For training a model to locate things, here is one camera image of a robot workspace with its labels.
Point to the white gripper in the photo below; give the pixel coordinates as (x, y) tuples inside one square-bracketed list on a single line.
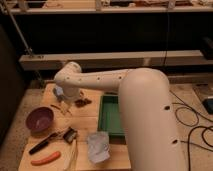
[(71, 94)]

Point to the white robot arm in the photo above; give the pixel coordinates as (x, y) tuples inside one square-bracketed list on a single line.
[(145, 108)]

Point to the purple bowl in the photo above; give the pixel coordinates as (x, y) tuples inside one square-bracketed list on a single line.
[(39, 119)]

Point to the green plastic tray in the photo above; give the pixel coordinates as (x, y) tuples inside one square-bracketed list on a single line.
[(109, 118)]

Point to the orange carrot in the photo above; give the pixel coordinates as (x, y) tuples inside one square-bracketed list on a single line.
[(52, 157)]

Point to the light blue crumpled cloth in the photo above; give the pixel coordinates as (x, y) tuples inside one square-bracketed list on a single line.
[(98, 147)]

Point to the upper wooden shelf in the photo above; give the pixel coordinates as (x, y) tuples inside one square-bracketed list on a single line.
[(103, 6)]

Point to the blue box on floor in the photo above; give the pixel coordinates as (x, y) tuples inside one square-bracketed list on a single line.
[(208, 104)]

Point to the black handled peeler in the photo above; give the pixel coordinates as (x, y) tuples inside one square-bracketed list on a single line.
[(45, 142)]

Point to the wooden beam rail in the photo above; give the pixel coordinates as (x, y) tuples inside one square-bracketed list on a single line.
[(115, 59)]

